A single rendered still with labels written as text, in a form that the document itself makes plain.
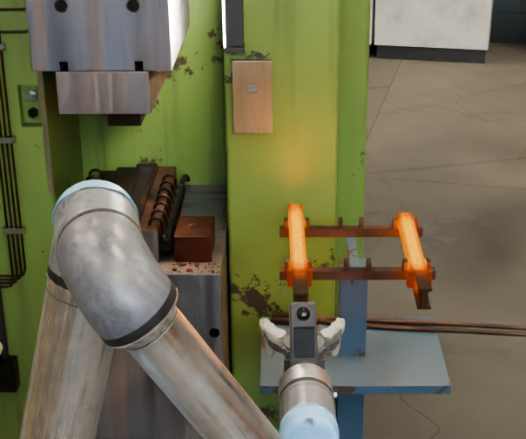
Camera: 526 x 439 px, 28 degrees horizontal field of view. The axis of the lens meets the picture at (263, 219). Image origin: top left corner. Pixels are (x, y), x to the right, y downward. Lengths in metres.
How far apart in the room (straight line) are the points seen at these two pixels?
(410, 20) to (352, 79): 4.76
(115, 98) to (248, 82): 0.31
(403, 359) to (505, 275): 2.19
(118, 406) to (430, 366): 0.75
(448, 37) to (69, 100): 5.50
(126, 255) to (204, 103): 1.49
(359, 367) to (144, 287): 1.05
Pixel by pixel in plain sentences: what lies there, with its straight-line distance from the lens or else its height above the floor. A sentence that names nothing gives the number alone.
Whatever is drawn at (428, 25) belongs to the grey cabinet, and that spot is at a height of 0.26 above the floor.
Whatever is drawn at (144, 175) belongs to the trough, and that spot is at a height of 0.99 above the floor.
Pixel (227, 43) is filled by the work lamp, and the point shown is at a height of 1.40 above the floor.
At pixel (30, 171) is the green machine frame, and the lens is 2.54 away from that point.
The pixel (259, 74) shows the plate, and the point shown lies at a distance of 2.37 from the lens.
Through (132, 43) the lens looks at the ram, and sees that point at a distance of 2.26.
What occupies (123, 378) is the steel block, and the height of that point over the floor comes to 0.64.
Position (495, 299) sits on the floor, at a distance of 4.29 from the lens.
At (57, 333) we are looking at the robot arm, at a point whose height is 1.24.
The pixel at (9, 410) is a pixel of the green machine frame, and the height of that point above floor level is 0.42.
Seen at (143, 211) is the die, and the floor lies 0.99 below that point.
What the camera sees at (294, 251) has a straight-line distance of 2.17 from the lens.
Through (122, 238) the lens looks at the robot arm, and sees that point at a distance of 1.34.
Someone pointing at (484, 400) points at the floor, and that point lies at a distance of 3.65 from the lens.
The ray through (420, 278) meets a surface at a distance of 2.05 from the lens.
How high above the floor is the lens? 1.96
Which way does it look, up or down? 23 degrees down
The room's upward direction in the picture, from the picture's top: 1 degrees counter-clockwise
